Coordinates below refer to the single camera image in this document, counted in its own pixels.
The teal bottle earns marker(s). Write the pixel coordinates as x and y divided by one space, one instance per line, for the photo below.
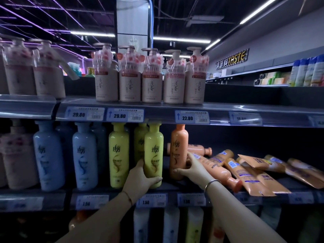
75 69

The green product boxes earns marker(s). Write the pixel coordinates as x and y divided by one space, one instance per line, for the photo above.
272 78

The orange shampoo bottle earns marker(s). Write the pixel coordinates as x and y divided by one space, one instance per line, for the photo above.
217 172
200 149
178 146

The illuminated wall sign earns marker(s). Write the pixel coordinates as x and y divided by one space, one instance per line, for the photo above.
232 59

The blue shampoo bottle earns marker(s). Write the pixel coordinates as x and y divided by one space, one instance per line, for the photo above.
84 159
49 159

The person's right hand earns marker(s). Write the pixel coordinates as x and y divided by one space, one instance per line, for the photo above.
196 173

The pale yellow bottle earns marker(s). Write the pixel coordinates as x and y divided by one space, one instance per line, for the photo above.
194 225

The beige pump bottle floral wrap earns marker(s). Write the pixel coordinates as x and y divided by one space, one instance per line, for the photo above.
19 161
174 88
151 87
195 88
129 86
20 78
49 80
106 83

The ceiling air vent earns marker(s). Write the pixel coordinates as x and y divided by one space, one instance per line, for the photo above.
205 20

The grey metal shelf board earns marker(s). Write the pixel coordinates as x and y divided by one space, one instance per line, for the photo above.
162 108
58 197

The green yellow-capped bottle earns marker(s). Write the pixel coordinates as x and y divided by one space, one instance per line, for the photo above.
90 72

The row of shelf price tags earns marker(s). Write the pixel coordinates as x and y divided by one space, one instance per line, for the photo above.
151 200
125 115

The person's left hand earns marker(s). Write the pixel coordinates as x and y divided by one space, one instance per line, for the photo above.
135 183

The grey wall shelf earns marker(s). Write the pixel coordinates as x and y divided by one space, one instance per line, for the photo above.
253 72

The person's right thumb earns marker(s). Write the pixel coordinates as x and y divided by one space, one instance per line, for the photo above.
179 171

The person's right forearm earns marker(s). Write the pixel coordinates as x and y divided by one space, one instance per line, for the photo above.
235 215

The pile of orange tubes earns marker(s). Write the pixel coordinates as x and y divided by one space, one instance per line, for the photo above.
255 179

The white spray can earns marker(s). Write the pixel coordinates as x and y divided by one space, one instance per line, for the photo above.
301 72
293 73
310 72
318 70

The yellow shampoo bottle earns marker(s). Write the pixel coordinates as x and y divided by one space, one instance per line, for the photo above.
119 159
153 151
139 144

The ceiling strip light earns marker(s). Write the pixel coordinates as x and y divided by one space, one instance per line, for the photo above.
92 34
212 44
258 10
181 39

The white bottle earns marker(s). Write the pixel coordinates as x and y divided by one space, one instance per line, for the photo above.
141 225
171 225

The person's left forearm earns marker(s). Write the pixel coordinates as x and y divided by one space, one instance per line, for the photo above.
101 220

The person's left thumb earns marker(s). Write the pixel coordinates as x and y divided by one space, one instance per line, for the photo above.
154 180

